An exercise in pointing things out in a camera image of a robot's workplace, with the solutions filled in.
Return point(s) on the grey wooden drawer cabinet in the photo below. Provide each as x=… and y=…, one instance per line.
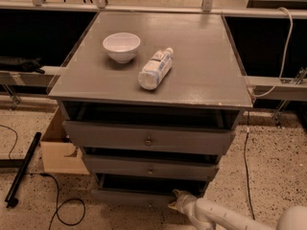
x=203, y=89

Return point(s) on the grey top drawer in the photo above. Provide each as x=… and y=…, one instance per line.
x=151, y=138

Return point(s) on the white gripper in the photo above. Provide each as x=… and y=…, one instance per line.
x=187, y=201

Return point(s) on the white ceramic bowl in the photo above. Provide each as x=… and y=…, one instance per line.
x=122, y=47

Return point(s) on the black metal bar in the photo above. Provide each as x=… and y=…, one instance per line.
x=10, y=199

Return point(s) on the grey drawer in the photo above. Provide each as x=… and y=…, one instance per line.
x=151, y=138
x=143, y=191
x=150, y=167

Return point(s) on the grey bottom drawer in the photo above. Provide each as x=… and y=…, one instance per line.
x=143, y=191

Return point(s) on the white plastic bottle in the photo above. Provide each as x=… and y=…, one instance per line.
x=156, y=69

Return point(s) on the black cloth on rail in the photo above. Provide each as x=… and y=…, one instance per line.
x=21, y=64

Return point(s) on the brown cardboard box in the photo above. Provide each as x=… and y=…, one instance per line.
x=59, y=155

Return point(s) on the grey middle drawer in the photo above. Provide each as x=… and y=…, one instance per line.
x=150, y=167

